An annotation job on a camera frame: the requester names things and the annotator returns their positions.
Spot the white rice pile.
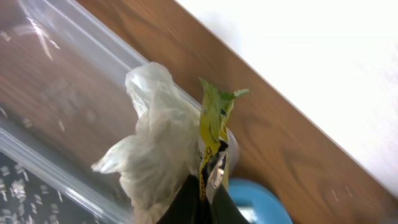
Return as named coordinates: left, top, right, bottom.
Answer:
left=0, top=164, right=88, bottom=224

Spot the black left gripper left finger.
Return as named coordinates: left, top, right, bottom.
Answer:
left=157, top=175, right=205, bottom=224

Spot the clear plastic bin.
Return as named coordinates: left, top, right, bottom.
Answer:
left=0, top=0, right=240, bottom=224

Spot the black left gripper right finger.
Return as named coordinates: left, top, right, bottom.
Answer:
left=206, top=185, right=249, bottom=224

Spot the yellow green snack wrapper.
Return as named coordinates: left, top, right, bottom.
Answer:
left=198, top=78, right=249, bottom=203

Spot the white tissue long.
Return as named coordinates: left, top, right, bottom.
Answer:
left=91, top=62, right=200, bottom=223

